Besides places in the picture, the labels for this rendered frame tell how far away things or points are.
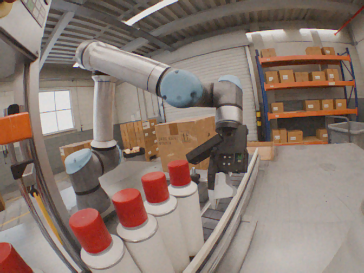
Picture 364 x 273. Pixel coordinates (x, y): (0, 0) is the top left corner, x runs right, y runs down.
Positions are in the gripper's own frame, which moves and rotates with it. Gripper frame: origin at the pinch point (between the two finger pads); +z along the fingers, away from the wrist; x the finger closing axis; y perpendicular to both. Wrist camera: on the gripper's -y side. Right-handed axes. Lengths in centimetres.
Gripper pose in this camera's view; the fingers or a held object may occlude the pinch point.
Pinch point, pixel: (212, 203)
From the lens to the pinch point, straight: 38.6
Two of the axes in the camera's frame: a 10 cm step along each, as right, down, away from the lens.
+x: 5.6, 3.1, 7.7
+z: -1.6, 9.5, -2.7
